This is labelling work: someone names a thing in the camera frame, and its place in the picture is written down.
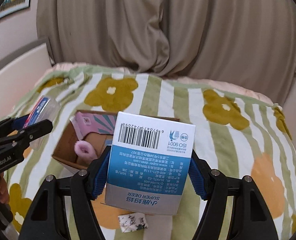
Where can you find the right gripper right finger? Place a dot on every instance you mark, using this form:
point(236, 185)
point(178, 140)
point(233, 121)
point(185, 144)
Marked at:
point(250, 216)

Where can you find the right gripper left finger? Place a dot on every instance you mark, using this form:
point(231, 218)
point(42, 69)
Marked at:
point(47, 218)

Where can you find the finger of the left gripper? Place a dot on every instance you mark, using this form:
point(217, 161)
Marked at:
point(28, 134)
point(9, 125)

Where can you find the red blue floss pick box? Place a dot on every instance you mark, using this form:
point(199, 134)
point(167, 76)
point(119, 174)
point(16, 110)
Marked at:
point(45, 108)

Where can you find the pink fluffy scrunchie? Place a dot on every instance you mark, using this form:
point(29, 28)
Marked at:
point(85, 152)

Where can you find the white floral small box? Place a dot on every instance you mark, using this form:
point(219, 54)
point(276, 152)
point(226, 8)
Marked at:
point(132, 222)

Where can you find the blue white barcode box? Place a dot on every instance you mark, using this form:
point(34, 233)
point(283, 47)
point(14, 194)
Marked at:
point(148, 164)

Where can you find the white headboard cushion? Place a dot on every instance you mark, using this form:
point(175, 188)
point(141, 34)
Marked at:
point(19, 76)

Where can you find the pink teal cardboard box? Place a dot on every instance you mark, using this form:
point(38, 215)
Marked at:
point(95, 127)

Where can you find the floral striped fleece blanket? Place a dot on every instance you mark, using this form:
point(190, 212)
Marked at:
point(235, 134)

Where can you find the grey bed headboard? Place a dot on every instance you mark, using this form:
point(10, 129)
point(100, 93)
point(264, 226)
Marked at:
point(24, 49)

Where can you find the beige curtain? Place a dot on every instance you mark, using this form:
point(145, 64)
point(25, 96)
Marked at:
point(251, 43)

